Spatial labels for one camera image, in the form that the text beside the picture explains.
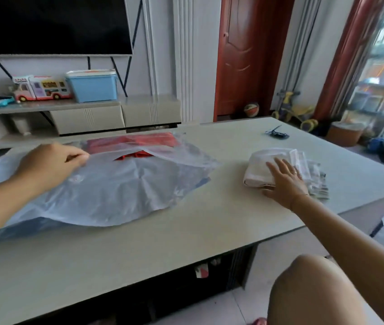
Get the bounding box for person's left hand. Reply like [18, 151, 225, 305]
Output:
[15, 143, 91, 195]

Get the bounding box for person's right hand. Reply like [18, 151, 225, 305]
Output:
[262, 158, 310, 211]

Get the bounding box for white cloth bundle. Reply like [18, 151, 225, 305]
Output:
[243, 148, 309, 190]

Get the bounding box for large clear plastic bag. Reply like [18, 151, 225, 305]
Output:
[0, 131, 222, 242]

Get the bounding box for person's right forearm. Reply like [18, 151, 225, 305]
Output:
[291, 194, 384, 325]

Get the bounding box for patterned folded cloth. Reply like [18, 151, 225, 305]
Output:
[297, 158, 330, 201]

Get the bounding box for cream television cabinet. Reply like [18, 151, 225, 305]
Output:
[0, 95, 182, 153]

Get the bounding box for yellow children's scooter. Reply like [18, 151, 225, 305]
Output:
[272, 91, 319, 133]

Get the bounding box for red folded garment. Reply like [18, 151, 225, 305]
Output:
[84, 132, 183, 161]

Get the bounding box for orange round basket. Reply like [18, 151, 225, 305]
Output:
[325, 121, 366, 148]

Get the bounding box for orange basketball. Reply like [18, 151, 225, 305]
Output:
[244, 102, 260, 118]

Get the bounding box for blue storage box with lid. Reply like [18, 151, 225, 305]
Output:
[65, 69, 118, 104]

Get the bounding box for white toy bus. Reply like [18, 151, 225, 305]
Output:
[12, 75, 73, 103]

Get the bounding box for red and white small packet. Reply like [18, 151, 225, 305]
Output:
[194, 263, 210, 280]

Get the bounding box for metal shelf rack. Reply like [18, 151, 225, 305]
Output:
[344, 77, 384, 141]

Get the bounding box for person's bare leg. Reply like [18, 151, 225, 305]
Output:
[267, 254, 369, 325]

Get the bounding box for red wooden door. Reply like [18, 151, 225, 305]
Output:
[213, 0, 296, 122]

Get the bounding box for red curtain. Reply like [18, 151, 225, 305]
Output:
[313, 0, 384, 123]

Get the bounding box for black flat television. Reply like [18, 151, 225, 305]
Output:
[0, 0, 134, 57]

